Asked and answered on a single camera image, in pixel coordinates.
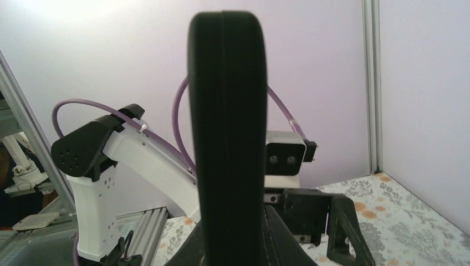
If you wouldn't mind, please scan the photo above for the black phone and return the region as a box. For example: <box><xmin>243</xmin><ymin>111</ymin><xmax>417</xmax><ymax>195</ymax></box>
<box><xmin>187</xmin><ymin>11</ymin><xmax>267</xmax><ymax>265</ymax></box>

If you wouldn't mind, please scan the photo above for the beige pad outside enclosure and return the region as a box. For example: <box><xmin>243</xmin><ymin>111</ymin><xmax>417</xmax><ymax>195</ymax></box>
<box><xmin>12</xmin><ymin>212</ymin><xmax>60</xmax><ymax>232</ymax></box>

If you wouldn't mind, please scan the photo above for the white lamp outside enclosure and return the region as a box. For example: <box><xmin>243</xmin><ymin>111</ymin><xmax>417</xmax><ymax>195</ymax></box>
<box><xmin>1</xmin><ymin>132</ymin><xmax>54</xmax><ymax>197</ymax></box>

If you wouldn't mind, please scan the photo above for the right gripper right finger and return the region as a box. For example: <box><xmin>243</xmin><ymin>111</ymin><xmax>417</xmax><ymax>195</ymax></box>
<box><xmin>262</xmin><ymin>206</ymin><xmax>318</xmax><ymax>266</ymax></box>

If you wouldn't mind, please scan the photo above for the right aluminium corner post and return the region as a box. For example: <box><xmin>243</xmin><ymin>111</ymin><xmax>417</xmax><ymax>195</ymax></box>
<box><xmin>361</xmin><ymin>1</ymin><xmax>384</xmax><ymax>173</ymax></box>

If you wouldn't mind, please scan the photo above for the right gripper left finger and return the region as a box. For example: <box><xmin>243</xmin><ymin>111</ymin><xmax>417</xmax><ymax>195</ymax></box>
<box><xmin>165</xmin><ymin>222</ymin><xmax>204</xmax><ymax>266</ymax></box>

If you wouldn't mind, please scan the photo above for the aluminium corner post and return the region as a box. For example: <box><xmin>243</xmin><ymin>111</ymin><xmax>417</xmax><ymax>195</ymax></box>
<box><xmin>361</xmin><ymin>1</ymin><xmax>384</xmax><ymax>173</ymax></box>
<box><xmin>1</xmin><ymin>54</ymin><xmax>76</xmax><ymax>213</ymax></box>

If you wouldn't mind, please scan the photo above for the aluminium front rail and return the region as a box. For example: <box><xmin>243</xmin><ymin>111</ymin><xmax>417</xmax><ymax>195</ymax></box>
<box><xmin>117</xmin><ymin>207</ymin><xmax>168</xmax><ymax>266</ymax></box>

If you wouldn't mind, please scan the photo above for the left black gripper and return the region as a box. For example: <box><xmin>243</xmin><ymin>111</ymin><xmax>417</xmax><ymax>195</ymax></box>
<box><xmin>264</xmin><ymin>188</ymin><xmax>375</xmax><ymax>266</ymax></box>

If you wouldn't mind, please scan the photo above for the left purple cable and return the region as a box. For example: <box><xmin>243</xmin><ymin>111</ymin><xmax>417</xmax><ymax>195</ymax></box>
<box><xmin>51</xmin><ymin>75</ymin><xmax>308</xmax><ymax>266</ymax></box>

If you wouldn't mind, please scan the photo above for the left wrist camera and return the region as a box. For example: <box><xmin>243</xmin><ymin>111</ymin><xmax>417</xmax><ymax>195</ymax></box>
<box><xmin>264</xmin><ymin>131</ymin><xmax>318</xmax><ymax>188</ymax></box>

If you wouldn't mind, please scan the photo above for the floral patterned mat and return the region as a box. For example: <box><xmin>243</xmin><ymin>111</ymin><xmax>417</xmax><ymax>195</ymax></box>
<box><xmin>152</xmin><ymin>172</ymin><xmax>470</xmax><ymax>266</ymax></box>

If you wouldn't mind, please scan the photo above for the left aluminium corner post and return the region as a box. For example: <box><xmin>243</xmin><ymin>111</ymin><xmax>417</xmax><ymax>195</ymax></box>
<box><xmin>1</xmin><ymin>54</ymin><xmax>76</xmax><ymax>213</ymax></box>

